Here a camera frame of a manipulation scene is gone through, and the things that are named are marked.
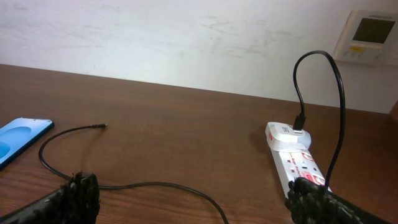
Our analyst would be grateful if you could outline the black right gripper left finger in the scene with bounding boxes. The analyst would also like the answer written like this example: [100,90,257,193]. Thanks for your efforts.
[1,172,100,224]

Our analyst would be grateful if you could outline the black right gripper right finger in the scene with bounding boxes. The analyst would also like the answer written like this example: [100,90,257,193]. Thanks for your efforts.
[285,177,389,224]

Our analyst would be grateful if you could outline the black USB charging cable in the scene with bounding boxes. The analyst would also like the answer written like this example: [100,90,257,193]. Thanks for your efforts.
[38,50,346,224]

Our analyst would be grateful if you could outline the blue Galaxy smartphone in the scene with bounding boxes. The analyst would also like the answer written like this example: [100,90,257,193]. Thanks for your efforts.
[1,118,55,170]

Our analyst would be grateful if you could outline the white USB charger adapter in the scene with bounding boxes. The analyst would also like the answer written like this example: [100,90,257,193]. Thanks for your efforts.
[266,122,312,152]

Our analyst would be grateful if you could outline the white power strip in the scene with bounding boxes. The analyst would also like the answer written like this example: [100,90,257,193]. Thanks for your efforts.
[271,149,325,194]

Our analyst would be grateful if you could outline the white wall thermostat panel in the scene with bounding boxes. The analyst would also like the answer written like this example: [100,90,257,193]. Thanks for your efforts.
[333,10,397,65]

